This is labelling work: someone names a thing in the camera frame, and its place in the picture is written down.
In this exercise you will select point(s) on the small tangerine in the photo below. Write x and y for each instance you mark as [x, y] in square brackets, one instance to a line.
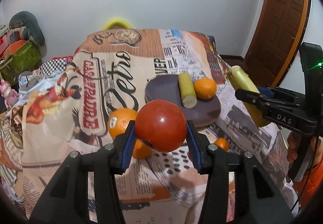
[141, 151]
[222, 143]

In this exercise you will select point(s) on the large orange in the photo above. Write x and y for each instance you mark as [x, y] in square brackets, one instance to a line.
[205, 88]

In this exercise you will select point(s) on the long yellow-green banana piece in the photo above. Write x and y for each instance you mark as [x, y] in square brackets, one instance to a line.
[187, 91]

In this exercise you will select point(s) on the right hand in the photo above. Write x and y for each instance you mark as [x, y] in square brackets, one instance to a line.
[292, 147]

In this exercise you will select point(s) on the orange red box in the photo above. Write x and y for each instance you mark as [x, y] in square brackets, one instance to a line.
[12, 41]

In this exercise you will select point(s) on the short yellow banana piece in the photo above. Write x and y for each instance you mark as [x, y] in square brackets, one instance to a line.
[240, 80]

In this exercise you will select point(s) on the grey green neck pillow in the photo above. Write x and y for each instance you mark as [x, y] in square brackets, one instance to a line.
[28, 25]

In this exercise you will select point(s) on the pink toy figure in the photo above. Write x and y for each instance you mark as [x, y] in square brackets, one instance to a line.
[10, 95]

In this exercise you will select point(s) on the brown wooden door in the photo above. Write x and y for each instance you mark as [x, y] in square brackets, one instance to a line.
[279, 31]

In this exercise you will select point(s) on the green box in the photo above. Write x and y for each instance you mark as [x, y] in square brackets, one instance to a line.
[24, 59]

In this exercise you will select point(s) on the yellow round object behind bed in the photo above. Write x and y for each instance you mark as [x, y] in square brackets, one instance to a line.
[117, 23]

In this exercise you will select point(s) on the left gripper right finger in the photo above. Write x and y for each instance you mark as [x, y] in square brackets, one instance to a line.
[257, 198]

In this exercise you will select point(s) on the dark purple plate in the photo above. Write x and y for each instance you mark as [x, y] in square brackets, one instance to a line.
[181, 102]

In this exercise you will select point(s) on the red tomato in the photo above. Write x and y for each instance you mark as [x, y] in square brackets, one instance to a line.
[161, 125]

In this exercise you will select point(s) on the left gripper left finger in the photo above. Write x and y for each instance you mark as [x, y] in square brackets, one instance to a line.
[65, 199]

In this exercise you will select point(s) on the Dole sticker orange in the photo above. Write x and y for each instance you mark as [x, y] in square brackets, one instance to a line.
[118, 121]

